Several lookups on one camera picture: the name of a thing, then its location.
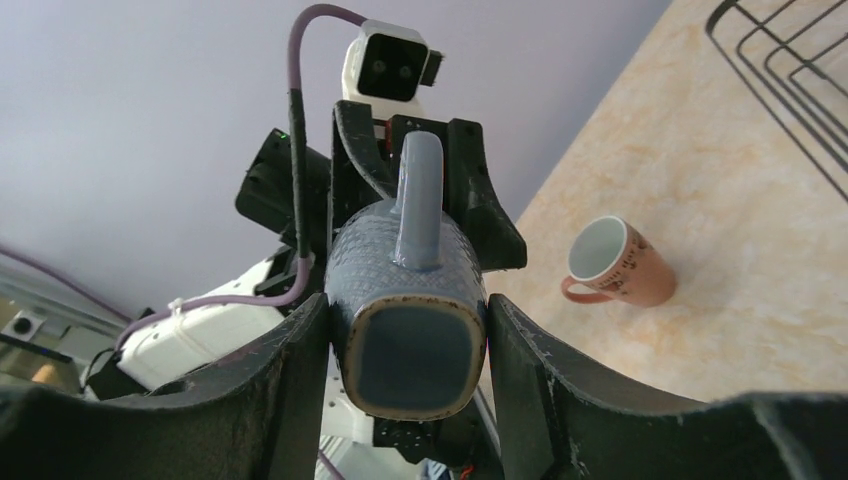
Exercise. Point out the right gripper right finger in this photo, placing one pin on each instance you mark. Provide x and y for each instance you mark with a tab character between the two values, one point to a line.
562	415

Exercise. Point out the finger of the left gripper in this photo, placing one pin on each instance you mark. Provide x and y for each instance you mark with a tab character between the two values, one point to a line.
473	204
359	176

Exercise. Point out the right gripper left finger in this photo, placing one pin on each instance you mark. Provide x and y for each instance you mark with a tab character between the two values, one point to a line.
256	414

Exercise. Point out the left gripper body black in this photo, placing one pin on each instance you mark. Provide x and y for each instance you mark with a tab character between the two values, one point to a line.
272	197

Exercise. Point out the grey white cup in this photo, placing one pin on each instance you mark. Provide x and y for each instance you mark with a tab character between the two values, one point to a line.
407	293

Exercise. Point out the dark wire dish rack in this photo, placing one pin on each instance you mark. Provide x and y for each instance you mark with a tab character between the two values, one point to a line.
792	57

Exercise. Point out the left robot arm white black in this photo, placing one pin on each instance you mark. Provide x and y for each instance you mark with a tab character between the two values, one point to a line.
206	329

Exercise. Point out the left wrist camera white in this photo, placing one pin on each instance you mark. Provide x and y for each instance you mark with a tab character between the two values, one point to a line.
385	66

